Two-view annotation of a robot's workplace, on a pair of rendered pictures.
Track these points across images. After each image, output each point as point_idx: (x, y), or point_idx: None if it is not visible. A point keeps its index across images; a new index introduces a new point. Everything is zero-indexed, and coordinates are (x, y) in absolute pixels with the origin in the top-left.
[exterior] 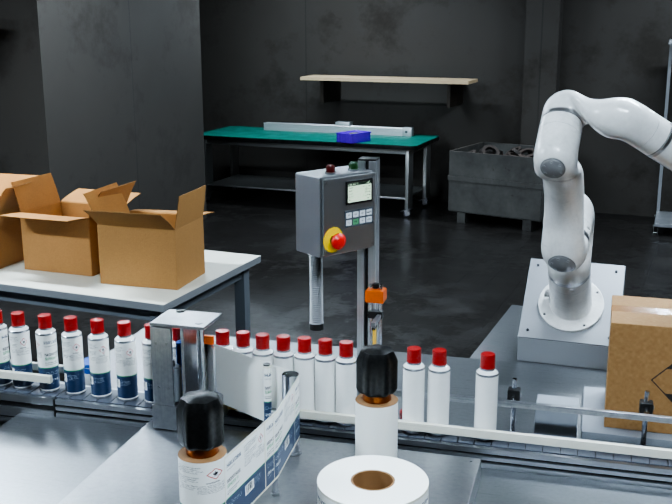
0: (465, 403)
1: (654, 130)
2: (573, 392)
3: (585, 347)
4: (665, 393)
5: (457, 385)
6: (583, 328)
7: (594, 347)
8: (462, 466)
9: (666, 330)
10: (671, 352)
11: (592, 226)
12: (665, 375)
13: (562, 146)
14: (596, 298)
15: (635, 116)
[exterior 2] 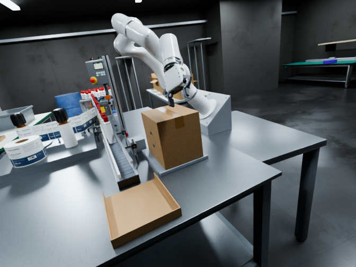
0: None
1: (120, 26)
2: None
3: (201, 125)
4: (152, 143)
5: None
6: (203, 118)
7: (203, 125)
8: (89, 148)
9: (146, 117)
10: (149, 126)
11: None
12: (150, 135)
13: (115, 41)
14: (213, 107)
15: (113, 20)
